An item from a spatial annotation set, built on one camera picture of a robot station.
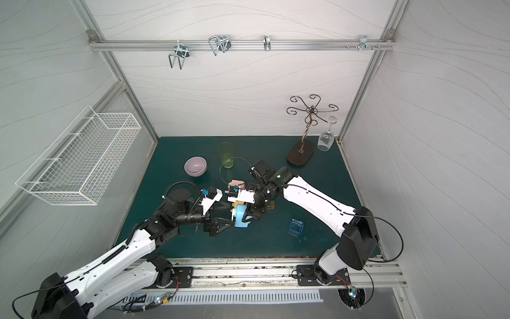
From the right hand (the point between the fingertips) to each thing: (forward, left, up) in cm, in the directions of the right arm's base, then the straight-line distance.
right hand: (245, 210), depth 74 cm
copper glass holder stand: (+44, -28, -14) cm, 53 cm away
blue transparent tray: (+1, -21, -17) cm, 28 cm away
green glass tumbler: (+36, +15, -7) cm, 40 cm away
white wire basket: (+6, +58, +17) cm, 61 cm away
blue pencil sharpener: (-3, +1, +5) cm, 6 cm away
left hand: (-4, +5, +2) cm, 7 cm away
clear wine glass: (+36, -35, +3) cm, 50 cm away
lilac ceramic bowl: (+28, +30, -11) cm, 43 cm away
